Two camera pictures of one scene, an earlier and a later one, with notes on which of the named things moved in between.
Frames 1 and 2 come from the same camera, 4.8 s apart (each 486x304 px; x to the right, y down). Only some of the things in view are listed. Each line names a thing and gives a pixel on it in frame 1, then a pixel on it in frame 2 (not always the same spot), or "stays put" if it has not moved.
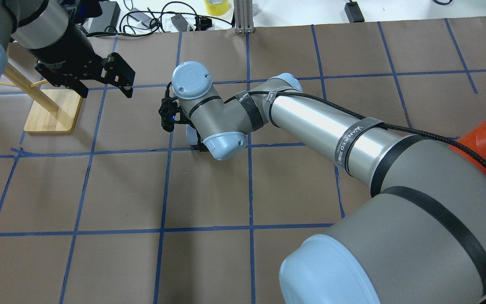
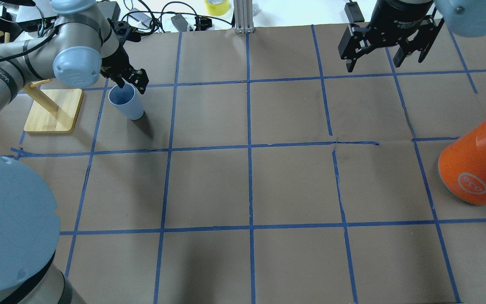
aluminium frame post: (244, 16) stays put
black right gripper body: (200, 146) to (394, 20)
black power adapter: (353, 12) stays put
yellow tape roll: (217, 9) stays put
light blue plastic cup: (191, 135) to (126, 100)
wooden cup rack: (51, 110) stays put
